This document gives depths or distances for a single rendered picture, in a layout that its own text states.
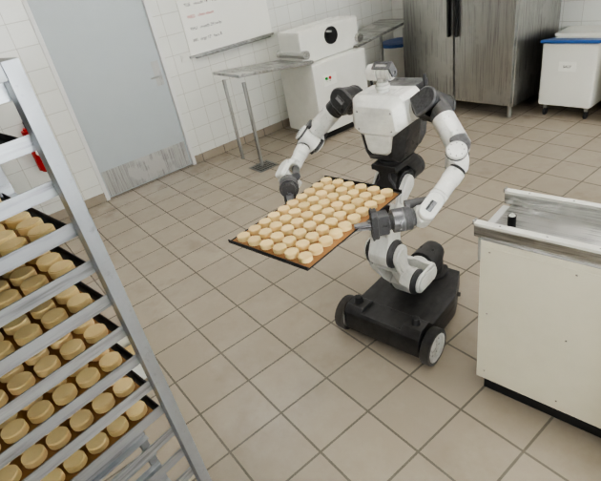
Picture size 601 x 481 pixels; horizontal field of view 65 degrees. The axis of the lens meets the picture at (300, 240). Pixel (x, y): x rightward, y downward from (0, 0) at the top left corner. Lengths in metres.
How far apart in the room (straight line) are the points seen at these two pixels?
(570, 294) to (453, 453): 0.84
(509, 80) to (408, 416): 3.97
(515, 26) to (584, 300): 3.86
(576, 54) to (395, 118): 3.62
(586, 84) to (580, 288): 3.78
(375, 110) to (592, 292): 1.06
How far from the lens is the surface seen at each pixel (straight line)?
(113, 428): 1.34
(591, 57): 5.44
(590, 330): 2.01
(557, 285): 1.93
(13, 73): 0.93
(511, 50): 5.46
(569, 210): 2.12
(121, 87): 5.37
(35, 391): 1.13
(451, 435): 2.32
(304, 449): 2.32
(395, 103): 2.02
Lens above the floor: 1.88
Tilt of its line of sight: 31 degrees down
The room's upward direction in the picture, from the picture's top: 11 degrees counter-clockwise
